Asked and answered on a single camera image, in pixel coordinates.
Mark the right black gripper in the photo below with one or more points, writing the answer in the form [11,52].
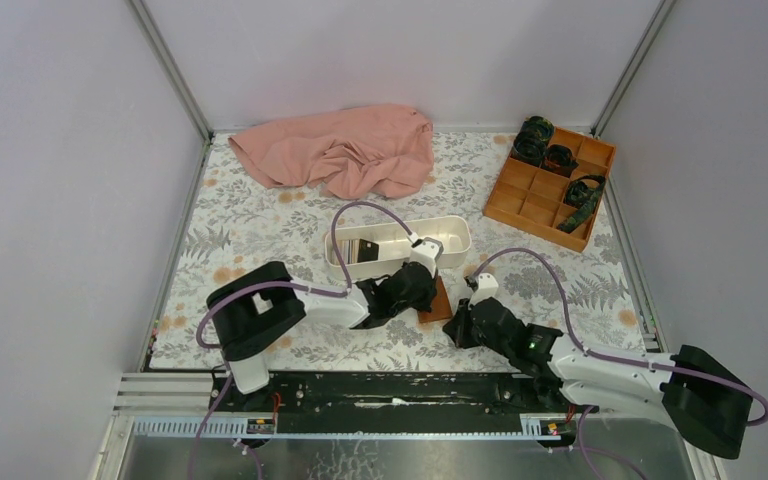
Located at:
[465,323]

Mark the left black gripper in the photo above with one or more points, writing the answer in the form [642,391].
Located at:
[417,283]

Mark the brown leather card holder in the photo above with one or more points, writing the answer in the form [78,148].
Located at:
[441,310]

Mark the white oblong plastic tray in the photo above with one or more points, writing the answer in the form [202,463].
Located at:
[452,231]

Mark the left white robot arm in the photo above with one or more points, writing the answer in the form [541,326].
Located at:
[254,311]

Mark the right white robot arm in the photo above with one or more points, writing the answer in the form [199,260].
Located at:
[689,392]

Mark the stack of cards in tray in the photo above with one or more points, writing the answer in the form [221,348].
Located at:
[358,251]

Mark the floral patterned table mat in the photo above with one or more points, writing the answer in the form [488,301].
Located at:
[237,225]

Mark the wooden compartment organizer box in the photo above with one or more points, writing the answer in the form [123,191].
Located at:
[530,199]

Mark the pink crumpled cloth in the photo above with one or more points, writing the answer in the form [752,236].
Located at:
[384,150]

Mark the unrolled dark patterned tie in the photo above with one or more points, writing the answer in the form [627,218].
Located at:
[584,195]

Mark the small rolled dark tie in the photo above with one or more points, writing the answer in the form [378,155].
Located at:
[559,160]

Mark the large rolled dark tie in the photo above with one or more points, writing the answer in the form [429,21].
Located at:
[531,142]

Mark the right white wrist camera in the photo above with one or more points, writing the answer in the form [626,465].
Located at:
[483,286]

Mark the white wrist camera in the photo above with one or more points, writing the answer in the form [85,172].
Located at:
[483,286]
[426,252]

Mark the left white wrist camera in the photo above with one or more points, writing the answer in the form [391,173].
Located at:
[426,252]

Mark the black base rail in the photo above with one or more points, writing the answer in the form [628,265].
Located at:
[399,404]

